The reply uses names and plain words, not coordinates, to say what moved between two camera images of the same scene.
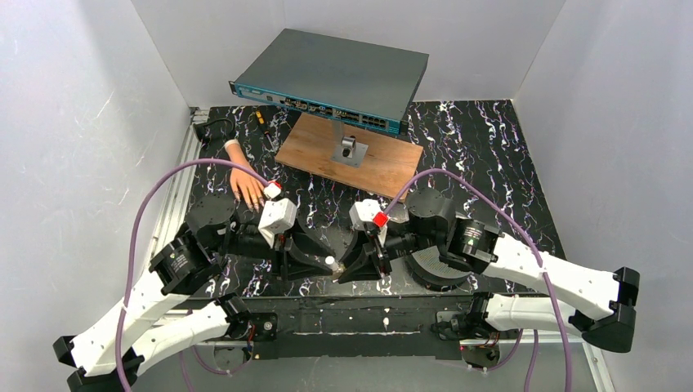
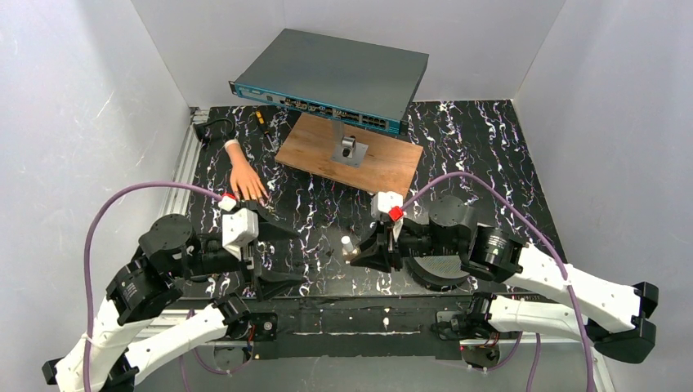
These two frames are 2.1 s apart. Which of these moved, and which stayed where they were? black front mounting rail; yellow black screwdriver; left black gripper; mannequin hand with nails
Moved: left black gripper
Stayed: mannequin hand with nails; yellow black screwdriver; black front mounting rail
